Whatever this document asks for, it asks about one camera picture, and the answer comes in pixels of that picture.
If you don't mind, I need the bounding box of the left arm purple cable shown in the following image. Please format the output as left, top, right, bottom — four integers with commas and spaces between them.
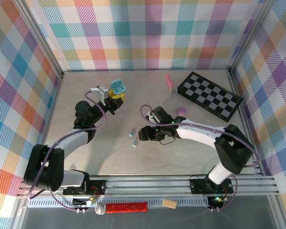
28, 90, 108, 212

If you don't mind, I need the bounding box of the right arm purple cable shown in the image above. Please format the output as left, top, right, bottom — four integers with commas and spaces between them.
140, 104, 260, 212

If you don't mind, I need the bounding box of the slotted grey cable duct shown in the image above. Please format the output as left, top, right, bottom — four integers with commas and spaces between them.
28, 199, 209, 208

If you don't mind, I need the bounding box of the pink toy microphone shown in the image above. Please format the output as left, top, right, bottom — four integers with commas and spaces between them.
165, 73, 179, 96

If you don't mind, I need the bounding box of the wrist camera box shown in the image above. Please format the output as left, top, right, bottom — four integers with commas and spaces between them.
146, 106, 174, 125
90, 85, 110, 101

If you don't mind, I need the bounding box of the aluminium corner post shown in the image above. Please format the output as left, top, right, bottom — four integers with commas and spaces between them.
13, 0, 65, 79
227, 0, 278, 77

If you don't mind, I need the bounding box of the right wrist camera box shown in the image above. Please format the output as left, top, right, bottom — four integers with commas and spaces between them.
146, 106, 174, 125

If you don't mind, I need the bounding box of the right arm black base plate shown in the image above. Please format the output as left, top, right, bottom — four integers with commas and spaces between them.
189, 177, 234, 195

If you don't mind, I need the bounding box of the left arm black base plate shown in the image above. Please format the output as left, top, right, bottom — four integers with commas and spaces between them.
62, 180, 106, 197

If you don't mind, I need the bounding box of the blue earbud charging case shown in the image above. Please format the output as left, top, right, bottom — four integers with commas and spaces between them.
109, 79, 127, 95

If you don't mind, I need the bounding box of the red glitter microphone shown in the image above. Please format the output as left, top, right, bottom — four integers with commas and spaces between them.
94, 201, 149, 216

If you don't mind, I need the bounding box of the black grey checkerboard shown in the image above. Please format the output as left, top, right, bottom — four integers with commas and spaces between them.
177, 71, 244, 123

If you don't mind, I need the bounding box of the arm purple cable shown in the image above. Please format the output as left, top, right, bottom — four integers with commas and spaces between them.
28, 90, 108, 212
140, 104, 260, 212

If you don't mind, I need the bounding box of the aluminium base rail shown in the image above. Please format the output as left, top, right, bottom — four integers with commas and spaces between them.
16, 175, 281, 198

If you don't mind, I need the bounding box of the small wooden block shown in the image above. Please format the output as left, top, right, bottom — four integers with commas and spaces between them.
162, 199, 177, 210

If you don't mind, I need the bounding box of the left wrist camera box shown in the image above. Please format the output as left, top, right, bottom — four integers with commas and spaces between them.
90, 85, 110, 101

